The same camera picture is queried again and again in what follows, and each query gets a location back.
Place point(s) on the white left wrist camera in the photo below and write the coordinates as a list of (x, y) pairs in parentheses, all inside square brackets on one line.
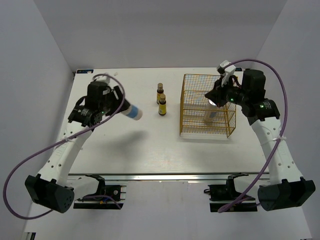
[(102, 77)]

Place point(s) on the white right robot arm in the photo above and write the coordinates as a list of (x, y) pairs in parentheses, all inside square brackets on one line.
[(287, 187)]

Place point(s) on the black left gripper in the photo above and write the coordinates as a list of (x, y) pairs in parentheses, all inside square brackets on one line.
[(111, 93)]

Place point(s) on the small yellow-label bottle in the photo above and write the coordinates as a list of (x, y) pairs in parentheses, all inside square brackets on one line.
[(162, 107), (159, 91)]

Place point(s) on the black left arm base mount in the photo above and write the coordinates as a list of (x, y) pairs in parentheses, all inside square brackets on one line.
[(105, 192)]

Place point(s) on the white jar blue label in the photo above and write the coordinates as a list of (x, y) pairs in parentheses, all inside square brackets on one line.
[(133, 112)]

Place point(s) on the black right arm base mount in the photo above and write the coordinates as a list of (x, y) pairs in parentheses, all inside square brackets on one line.
[(221, 194)]

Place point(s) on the yellow wire rack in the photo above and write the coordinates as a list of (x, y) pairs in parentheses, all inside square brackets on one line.
[(193, 105)]

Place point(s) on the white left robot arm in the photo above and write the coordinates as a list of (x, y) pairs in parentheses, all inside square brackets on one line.
[(50, 187)]

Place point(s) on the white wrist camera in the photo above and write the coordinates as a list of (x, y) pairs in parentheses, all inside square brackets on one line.
[(102, 77), (226, 69)]

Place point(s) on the blue left corner sticker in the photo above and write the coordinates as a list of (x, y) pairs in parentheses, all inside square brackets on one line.
[(84, 71)]

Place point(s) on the white granule jar silver lid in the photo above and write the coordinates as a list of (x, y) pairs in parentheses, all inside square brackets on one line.
[(211, 109)]

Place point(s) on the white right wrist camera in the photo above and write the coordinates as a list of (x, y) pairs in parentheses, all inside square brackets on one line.
[(226, 69)]

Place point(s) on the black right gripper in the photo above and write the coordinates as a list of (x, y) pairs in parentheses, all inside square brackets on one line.
[(215, 97)]

